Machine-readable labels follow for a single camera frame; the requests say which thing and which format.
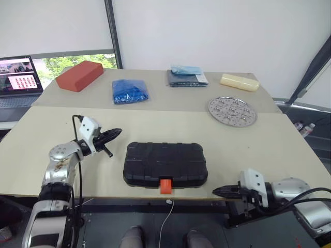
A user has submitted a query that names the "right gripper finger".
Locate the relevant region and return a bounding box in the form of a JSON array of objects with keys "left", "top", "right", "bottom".
[
  {"left": 212, "top": 184, "right": 242, "bottom": 193},
  {"left": 214, "top": 190, "right": 243, "bottom": 199}
]

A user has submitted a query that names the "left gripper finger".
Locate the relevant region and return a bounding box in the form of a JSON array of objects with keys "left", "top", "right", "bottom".
[
  {"left": 103, "top": 128, "right": 123, "bottom": 137},
  {"left": 97, "top": 131, "right": 122, "bottom": 145}
]

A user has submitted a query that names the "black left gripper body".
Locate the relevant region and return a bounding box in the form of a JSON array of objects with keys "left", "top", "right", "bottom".
[{"left": 92, "top": 131, "right": 114, "bottom": 158}]

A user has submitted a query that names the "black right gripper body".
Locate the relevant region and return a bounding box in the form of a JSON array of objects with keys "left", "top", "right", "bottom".
[{"left": 237, "top": 182, "right": 262, "bottom": 218}]

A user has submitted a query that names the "black plastic tool case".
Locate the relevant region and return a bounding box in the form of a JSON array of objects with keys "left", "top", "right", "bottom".
[{"left": 122, "top": 141, "right": 209, "bottom": 189}]

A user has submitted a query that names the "blue plastic packet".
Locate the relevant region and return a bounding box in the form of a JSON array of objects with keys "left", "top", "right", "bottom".
[{"left": 111, "top": 79, "right": 150, "bottom": 105}]

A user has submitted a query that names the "dark grey rounded shape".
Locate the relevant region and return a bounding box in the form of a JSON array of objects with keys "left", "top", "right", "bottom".
[
  {"left": 119, "top": 226, "right": 145, "bottom": 248},
  {"left": 183, "top": 230, "right": 207, "bottom": 248}
]

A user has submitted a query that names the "red brick block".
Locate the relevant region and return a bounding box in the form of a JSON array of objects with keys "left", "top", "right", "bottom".
[{"left": 55, "top": 60, "right": 104, "bottom": 92}]

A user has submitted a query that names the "round metal steamer plate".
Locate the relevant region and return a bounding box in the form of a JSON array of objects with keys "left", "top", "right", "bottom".
[{"left": 207, "top": 96, "right": 258, "bottom": 128}]

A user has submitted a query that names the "dark grey packet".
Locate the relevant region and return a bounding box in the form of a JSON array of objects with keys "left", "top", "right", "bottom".
[{"left": 167, "top": 70, "right": 209, "bottom": 88}]

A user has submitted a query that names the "white capped plastic bottle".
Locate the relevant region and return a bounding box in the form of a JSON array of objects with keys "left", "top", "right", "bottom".
[{"left": 301, "top": 123, "right": 316, "bottom": 138}]

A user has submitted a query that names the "light blue packet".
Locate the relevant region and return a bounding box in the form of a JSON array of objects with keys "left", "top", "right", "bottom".
[{"left": 170, "top": 65, "right": 203, "bottom": 75}]

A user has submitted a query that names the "open laptop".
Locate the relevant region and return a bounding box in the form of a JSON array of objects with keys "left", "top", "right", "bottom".
[{"left": 0, "top": 55, "right": 44, "bottom": 109}]

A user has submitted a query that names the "cream plastic case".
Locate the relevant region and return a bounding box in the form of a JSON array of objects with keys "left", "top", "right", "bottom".
[{"left": 219, "top": 73, "right": 261, "bottom": 92}]

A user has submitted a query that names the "dark slanted pole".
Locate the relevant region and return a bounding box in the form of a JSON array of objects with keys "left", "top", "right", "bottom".
[{"left": 288, "top": 35, "right": 331, "bottom": 104}]

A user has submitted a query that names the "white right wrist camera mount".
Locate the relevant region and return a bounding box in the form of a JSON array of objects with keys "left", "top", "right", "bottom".
[{"left": 238, "top": 168, "right": 270, "bottom": 208}]

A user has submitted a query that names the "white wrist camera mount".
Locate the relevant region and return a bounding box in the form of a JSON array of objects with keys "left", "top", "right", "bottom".
[
  {"left": 238, "top": 168, "right": 270, "bottom": 208},
  {"left": 78, "top": 116, "right": 102, "bottom": 156}
]

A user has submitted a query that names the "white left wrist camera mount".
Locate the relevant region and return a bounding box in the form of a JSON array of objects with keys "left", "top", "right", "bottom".
[{"left": 78, "top": 116, "right": 102, "bottom": 156}]

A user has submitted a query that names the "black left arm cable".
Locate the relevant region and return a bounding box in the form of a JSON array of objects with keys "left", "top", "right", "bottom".
[{"left": 68, "top": 115, "right": 86, "bottom": 233}]

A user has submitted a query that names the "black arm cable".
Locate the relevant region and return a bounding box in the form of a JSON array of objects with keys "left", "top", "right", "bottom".
[
  {"left": 254, "top": 187, "right": 331, "bottom": 215},
  {"left": 68, "top": 115, "right": 86, "bottom": 233}
]

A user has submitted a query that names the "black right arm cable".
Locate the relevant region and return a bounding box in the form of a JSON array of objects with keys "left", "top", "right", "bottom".
[{"left": 254, "top": 187, "right": 331, "bottom": 215}]

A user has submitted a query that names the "white hanging cable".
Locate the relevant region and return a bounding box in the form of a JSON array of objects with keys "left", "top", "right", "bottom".
[{"left": 159, "top": 198, "right": 175, "bottom": 248}]

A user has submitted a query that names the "black table frame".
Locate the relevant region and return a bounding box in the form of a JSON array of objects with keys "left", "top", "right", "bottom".
[{"left": 69, "top": 198, "right": 259, "bottom": 229}]

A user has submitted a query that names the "dark window frame post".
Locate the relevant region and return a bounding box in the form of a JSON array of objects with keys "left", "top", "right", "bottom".
[{"left": 104, "top": 0, "right": 124, "bottom": 69}]

